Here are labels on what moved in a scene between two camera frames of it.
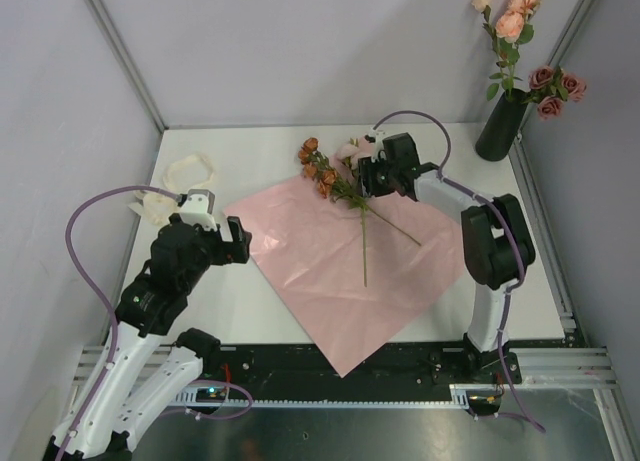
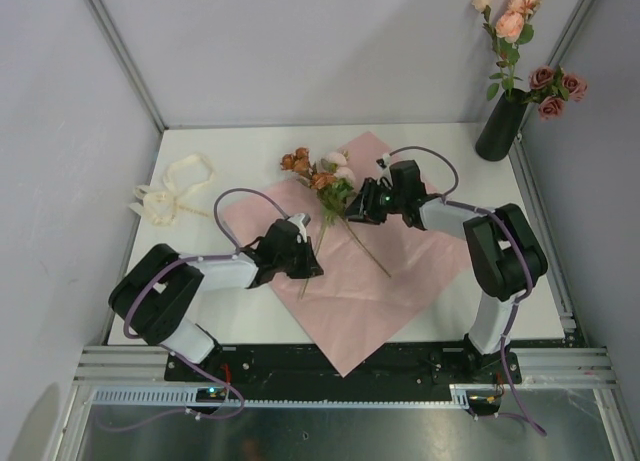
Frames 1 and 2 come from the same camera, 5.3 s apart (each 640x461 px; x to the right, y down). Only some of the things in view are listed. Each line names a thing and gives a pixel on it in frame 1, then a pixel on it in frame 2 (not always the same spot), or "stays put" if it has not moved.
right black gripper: (366, 172) → (363, 207)
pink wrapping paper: (355, 278) stays put
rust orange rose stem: (327, 182) → (300, 160)
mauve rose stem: (550, 88) stays put
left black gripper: (231, 251) → (312, 268)
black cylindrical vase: (497, 135) stays put
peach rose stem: (512, 26) stays put
